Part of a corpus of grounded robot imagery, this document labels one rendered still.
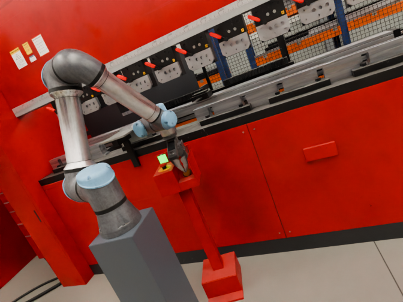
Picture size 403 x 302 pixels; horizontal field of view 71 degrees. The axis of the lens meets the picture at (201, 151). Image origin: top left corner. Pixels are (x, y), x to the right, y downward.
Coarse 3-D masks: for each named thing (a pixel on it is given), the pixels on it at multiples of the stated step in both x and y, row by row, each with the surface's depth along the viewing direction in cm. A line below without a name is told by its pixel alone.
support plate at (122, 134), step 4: (132, 128) 170; (120, 132) 174; (124, 132) 165; (128, 132) 159; (112, 136) 171; (116, 136) 163; (120, 136) 156; (124, 136) 155; (104, 140) 166; (108, 140) 159; (112, 140) 158; (100, 144) 161
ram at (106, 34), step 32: (0, 0) 171; (32, 0) 165; (64, 0) 160; (96, 0) 155; (128, 0) 150; (160, 0) 146; (192, 0) 142; (224, 0) 138; (256, 0) 134; (0, 32) 179; (32, 32) 173; (64, 32) 167; (96, 32) 162; (128, 32) 157; (160, 32) 152; (192, 32) 148; (0, 64) 189; (32, 64) 182; (128, 64) 164; (32, 96) 191
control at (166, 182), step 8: (192, 152) 151; (192, 160) 144; (160, 168) 148; (176, 168) 146; (184, 168) 148; (192, 168) 137; (160, 176) 139; (168, 176) 139; (176, 176) 141; (192, 176) 141; (160, 184) 140; (168, 184) 140; (176, 184) 140; (184, 184) 139; (192, 184) 139; (160, 192) 142; (168, 192) 141; (176, 192) 141
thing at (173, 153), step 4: (168, 140) 137; (172, 140) 136; (176, 140) 138; (168, 144) 135; (172, 144) 134; (176, 144) 135; (168, 148) 134; (172, 148) 133; (176, 148) 133; (168, 152) 133; (172, 152) 131; (176, 152) 131; (168, 156) 131; (172, 156) 130; (176, 156) 130
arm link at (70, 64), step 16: (64, 64) 92; (80, 64) 93; (96, 64) 95; (64, 80) 97; (80, 80) 95; (96, 80) 96; (112, 80) 100; (112, 96) 103; (128, 96) 104; (144, 96) 110; (144, 112) 110; (160, 112) 114; (160, 128) 117
